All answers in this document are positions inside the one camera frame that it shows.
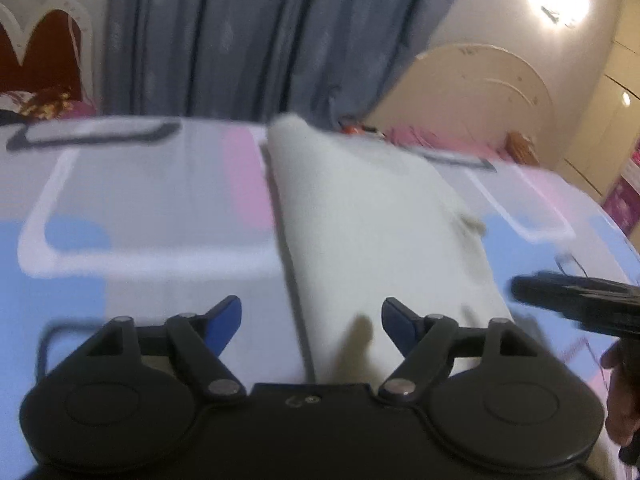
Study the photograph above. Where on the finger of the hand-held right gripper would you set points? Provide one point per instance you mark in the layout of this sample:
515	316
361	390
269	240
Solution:
545	291

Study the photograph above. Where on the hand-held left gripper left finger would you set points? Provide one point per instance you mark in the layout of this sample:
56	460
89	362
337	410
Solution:
225	316

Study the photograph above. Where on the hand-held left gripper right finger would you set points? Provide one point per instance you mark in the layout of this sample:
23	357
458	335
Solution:
400	321

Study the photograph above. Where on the cream white garment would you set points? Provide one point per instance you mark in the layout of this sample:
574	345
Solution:
370	220

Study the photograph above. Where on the person's right hand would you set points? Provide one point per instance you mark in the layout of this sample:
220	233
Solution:
622	395

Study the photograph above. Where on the magenta printed object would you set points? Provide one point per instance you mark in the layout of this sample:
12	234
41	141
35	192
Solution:
625	195

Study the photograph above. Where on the pastel patterned bed sheet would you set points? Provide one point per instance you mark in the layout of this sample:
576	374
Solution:
150	200

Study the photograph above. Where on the brown patterned pillow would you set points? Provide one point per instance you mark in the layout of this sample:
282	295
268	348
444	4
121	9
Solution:
521	147

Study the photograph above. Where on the pink bedding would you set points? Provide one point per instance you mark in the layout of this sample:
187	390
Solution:
440	140
85	109

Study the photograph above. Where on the cream wardrobe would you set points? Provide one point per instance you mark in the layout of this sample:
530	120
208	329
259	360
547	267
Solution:
607	110

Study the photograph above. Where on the orange object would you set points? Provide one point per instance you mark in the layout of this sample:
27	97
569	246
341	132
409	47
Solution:
352	128

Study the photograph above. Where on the cream arched headboard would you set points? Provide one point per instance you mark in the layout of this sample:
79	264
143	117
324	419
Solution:
480	90

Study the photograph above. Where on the floral patterned pillow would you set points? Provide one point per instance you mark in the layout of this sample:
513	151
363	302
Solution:
40	102

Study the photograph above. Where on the blue grey curtain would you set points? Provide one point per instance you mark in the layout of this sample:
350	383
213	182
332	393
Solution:
260	35

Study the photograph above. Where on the red headboard with white trim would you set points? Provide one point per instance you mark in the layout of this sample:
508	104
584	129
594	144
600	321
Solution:
45	55

